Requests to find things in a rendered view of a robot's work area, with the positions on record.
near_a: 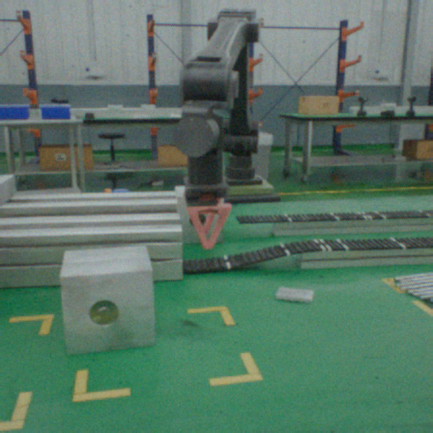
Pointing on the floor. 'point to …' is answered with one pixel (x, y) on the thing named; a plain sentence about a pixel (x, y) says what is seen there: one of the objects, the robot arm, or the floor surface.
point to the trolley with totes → (57, 114)
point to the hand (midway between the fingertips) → (206, 236)
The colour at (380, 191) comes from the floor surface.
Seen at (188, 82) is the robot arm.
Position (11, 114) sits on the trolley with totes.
